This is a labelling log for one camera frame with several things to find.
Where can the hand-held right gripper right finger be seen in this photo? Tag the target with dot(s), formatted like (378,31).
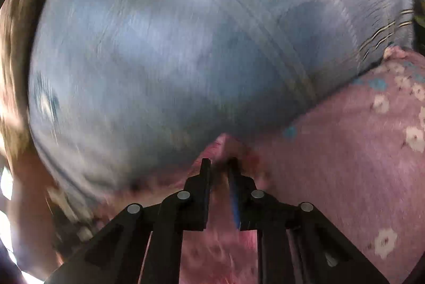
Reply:
(235,204)

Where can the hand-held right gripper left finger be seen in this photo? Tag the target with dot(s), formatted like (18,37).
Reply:
(204,186)

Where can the maroon floral garment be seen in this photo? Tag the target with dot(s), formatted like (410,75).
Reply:
(219,254)

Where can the pink flowered blanket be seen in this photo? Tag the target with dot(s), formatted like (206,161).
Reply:
(332,154)

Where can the blue plaid quilt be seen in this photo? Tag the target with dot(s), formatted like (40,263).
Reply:
(166,54)

